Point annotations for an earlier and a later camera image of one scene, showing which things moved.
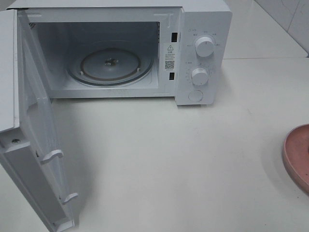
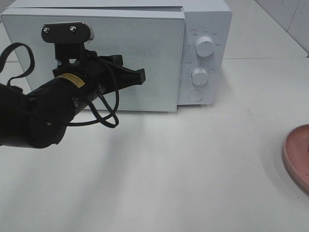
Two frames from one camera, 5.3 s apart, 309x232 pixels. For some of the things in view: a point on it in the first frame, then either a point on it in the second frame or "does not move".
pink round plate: (296, 155) does not move
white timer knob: (199, 76) does not move
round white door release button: (195, 95) does not move
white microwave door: (24, 151) to (151, 39)
